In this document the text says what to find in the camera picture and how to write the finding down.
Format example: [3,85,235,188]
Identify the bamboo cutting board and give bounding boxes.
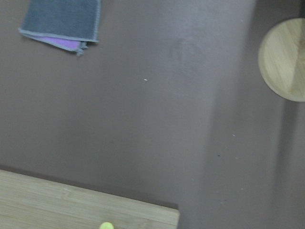
[0,170,180,229]

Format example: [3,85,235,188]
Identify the wooden mug tree stand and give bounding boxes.
[258,18,305,102]

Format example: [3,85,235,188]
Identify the yellow plastic knife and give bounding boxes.
[99,222,114,229]

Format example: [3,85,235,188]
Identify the grey folded cloth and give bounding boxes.
[18,0,101,55]

